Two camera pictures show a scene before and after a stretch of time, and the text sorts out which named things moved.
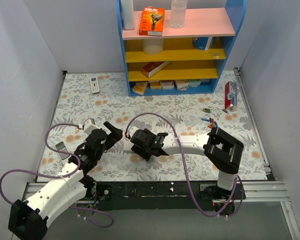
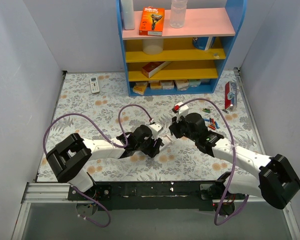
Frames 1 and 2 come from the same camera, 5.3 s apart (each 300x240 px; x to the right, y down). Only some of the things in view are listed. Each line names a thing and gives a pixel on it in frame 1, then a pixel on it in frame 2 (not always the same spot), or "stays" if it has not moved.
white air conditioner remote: (95, 85) stays
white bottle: (128, 14) stays
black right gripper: (137, 143) to (176, 127)
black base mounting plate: (168, 195) stays
